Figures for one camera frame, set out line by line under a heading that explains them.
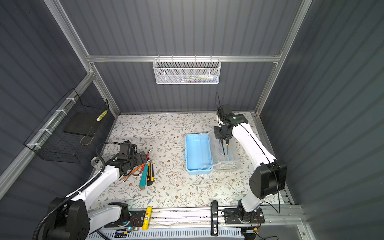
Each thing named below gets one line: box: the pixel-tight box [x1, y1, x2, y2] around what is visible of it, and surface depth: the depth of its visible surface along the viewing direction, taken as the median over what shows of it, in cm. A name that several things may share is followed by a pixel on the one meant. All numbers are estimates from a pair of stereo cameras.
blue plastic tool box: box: [184, 131, 241, 175], surface depth 93 cm
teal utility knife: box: [139, 164, 149, 190], surface depth 88 cm
